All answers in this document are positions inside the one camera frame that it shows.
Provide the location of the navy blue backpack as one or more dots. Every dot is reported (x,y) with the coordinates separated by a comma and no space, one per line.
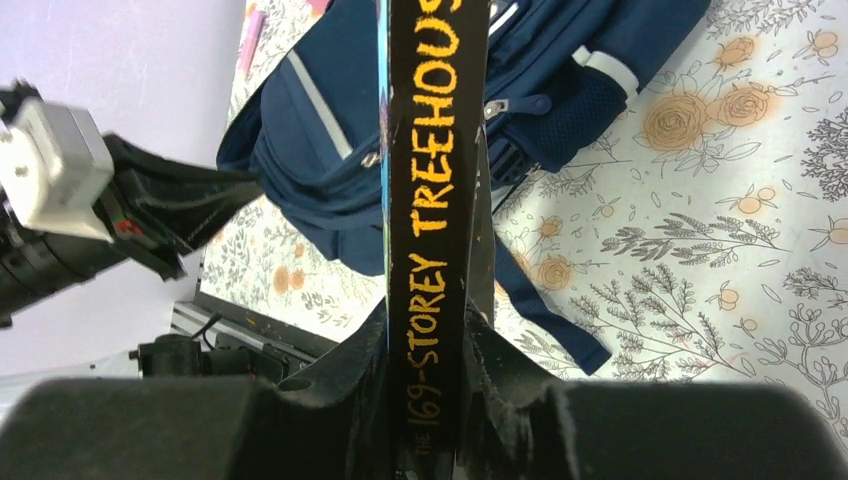
(367,134)

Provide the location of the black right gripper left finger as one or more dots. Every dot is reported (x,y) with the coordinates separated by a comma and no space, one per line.
(326,422)

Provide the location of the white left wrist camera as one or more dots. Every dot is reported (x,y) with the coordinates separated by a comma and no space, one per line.
(54,164)

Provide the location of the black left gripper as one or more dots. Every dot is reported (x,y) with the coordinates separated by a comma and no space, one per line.
(177,205)

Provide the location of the pink highlighter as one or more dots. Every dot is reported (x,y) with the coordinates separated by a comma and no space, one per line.
(250,42)

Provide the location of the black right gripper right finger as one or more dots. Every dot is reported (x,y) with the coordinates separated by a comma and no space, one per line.
(525,423)

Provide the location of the pink rack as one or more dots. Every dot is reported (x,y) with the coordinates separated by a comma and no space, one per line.
(318,7)

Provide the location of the treehouse paperback book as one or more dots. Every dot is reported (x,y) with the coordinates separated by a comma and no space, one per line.
(431,81)

